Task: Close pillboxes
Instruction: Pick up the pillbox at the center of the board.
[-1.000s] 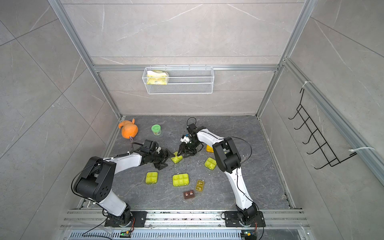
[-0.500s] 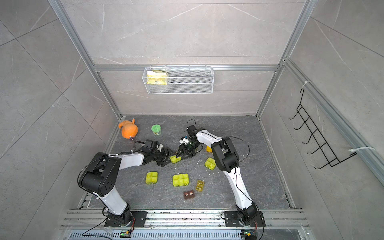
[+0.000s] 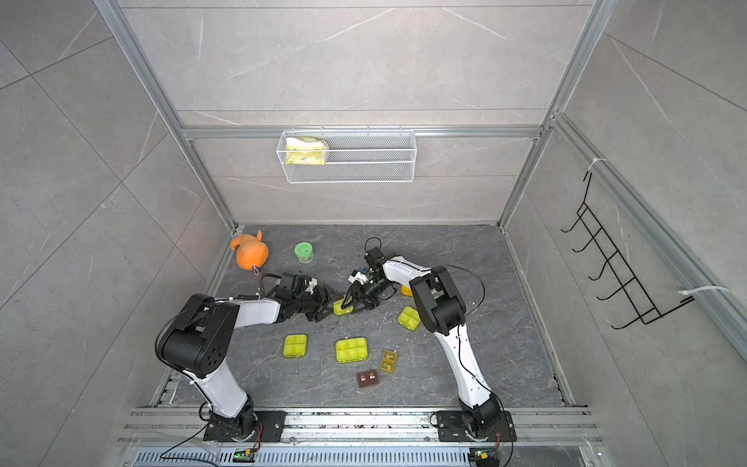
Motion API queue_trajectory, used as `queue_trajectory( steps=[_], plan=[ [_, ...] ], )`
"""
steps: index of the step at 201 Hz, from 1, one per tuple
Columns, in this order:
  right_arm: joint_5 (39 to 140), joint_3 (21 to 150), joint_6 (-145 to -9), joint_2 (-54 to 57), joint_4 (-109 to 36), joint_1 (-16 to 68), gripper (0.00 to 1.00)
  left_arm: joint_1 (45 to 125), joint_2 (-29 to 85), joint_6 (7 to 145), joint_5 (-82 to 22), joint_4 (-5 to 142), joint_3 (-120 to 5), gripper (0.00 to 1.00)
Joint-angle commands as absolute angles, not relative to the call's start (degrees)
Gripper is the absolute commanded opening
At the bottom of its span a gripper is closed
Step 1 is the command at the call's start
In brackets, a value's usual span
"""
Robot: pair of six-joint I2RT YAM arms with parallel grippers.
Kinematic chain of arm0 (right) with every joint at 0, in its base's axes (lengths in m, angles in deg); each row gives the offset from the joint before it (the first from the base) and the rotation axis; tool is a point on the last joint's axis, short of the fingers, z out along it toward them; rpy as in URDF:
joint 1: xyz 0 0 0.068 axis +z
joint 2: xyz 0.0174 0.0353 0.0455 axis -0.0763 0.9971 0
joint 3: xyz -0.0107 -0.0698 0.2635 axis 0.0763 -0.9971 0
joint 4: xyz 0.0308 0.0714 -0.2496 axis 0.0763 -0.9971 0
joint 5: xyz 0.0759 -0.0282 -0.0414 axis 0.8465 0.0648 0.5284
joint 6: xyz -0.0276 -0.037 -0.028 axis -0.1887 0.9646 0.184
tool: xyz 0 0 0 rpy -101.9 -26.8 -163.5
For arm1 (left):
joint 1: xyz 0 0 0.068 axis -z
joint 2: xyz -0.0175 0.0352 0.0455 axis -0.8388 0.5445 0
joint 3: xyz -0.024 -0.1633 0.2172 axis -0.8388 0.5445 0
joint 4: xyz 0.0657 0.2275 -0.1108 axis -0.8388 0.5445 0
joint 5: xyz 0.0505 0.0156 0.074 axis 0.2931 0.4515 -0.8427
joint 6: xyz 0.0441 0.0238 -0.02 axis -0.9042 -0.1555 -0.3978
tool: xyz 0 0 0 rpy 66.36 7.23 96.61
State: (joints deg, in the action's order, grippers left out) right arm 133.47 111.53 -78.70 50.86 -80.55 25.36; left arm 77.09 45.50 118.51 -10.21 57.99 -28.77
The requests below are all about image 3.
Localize small green pillbox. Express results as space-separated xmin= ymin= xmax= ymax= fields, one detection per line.
xmin=333 ymin=299 xmax=354 ymax=316
xmin=397 ymin=307 xmax=421 ymax=332
xmin=283 ymin=334 xmax=309 ymax=359

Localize green lidded round jar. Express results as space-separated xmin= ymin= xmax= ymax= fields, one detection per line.
xmin=294 ymin=241 xmax=314 ymax=264

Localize orange plush toy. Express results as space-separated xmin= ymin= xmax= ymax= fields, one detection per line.
xmin=230 ymin=231 xmax=270 ymax=276

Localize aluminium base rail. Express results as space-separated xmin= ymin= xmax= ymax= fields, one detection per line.
xmin=108 ymin=406 xmax=612 ymax=466

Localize black wall hook rack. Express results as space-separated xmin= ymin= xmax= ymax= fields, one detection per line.
xmin=560 ymin=172 xmax=694 ymax=331

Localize large green six-cell pillbox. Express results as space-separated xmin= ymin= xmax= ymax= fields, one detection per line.
xmin=335 ymin=338 xmax=369 ymax=364

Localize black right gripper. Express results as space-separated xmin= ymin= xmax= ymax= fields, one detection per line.
xmin=342 ymin=278 xmax=393 ymax=313

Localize white wire wall basket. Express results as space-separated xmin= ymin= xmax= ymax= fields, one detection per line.
xmin=276 ymin=128 xmax=417 ymax=184

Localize yellow packet in basket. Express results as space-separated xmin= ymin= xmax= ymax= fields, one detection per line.
xmin=284 ymin=136 xmax=329 ymax=165

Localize yellow small pillbox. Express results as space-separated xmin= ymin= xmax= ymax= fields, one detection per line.
xmin=379 ymin=349 xmax=398 ymax=374

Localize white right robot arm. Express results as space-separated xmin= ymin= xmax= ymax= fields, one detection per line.
xmin=342 ymin=247 xmax=503 ymax=439

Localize brown small pillbox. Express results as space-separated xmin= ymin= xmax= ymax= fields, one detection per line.
xmin=356 ymin=369 xmax=381 ymax=388

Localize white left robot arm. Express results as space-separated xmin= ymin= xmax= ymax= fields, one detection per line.
xmin=155 ymin=274 xmax=340 ymax=430

